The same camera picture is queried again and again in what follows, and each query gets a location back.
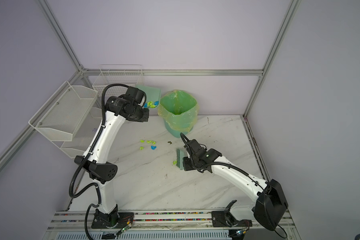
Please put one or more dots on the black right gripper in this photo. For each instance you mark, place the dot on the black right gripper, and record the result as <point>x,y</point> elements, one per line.
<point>185,164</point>

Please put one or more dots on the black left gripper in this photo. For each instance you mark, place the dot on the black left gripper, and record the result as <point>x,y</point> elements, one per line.
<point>145,117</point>

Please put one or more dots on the green hand brush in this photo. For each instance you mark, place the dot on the green hand brush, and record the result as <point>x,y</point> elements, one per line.
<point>180,158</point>

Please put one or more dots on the green plastic dustpan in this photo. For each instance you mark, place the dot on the green plastic dustpan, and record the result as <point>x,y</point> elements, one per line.
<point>153,94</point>

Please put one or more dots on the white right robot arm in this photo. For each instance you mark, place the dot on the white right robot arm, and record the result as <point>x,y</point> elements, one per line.
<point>269,202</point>

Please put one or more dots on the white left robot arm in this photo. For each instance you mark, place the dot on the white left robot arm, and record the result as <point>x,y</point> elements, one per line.
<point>95,162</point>

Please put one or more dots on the green blue scrap group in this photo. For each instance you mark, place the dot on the green blue scrap group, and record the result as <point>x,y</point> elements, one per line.
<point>151,104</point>

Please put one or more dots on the yellow-green bin liner bag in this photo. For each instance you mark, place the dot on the yellow-green bin liner bag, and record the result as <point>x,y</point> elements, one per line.
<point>177,109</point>

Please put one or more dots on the green trash bin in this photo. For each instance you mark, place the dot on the green trash bin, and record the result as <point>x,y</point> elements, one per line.
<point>177,117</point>

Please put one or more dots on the white wire wall basket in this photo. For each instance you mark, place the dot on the white wire wall basket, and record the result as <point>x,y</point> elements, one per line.
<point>130,75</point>

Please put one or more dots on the white mesh wall shelf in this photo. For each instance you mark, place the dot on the white mesh wall shelf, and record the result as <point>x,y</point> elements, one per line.
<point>69,119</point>

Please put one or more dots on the aluminium frame post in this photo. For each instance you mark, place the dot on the aluminium frame post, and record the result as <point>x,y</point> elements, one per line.
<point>58,30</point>

